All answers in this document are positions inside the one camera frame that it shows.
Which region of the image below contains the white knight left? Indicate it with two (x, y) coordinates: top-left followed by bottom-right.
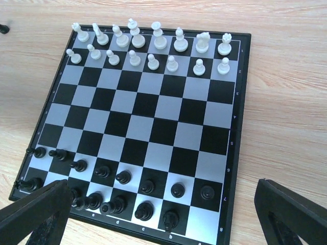
(92, 23), (109, 45)

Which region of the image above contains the white bishop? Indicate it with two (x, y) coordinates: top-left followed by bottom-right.
(112, 24), (129, 47)
(174, 27), (188, 52)

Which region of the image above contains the white knight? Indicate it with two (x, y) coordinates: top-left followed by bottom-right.
(92, 23), (109, 45)
(196, 32), (211, 53)

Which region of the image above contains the white knight right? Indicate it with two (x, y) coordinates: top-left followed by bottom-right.
(196, 32), (211, 53)

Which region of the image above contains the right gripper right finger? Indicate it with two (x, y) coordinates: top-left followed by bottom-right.
(255, 179), (326, 244)

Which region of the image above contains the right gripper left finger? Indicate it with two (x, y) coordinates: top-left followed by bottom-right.
(1, 179), (73, 244)

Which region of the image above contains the black folding chess board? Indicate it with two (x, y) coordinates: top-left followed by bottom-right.
(17, 25), (251, 244)

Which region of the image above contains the white bishop left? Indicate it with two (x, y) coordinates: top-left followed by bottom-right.
(112, 24), (129, 47)

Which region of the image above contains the black piece board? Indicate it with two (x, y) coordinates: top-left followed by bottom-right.
(134, 202), (154, 221)

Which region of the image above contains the black king piece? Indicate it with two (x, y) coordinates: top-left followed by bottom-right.
(140, 180), (155, 194)

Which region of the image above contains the white rook right corner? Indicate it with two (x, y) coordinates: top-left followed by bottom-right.
(217, 33), (232, 56)

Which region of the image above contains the black rook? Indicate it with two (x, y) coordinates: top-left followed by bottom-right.
(13, 178), (43, 192)

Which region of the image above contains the white rook corner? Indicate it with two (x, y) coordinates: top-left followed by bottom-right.
(217, 33), (232, 56)
(72, 22), (89, 42)

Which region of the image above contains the white rook left corner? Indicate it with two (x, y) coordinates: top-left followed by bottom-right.
(72, 22), (89, 42)

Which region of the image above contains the white pawn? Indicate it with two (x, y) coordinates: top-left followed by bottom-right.
(106, 50), (120, 66)
(167, 56), (178, 72)
(147, 54), (159, 70)
(66, 48), (82, 64)
(129, 50), (141, 66)
(217, 57), (230, 75)
(193, 59), (205, 76)
(87, 44), (101, 60)

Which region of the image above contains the white bishop right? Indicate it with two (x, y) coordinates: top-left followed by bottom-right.
(174, 27), (188, 52)

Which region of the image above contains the black pawn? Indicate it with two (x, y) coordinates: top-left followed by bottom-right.
(94, 165), (111, 179)
(115, 170), (132, 185)
(171, 183), (185, 198)

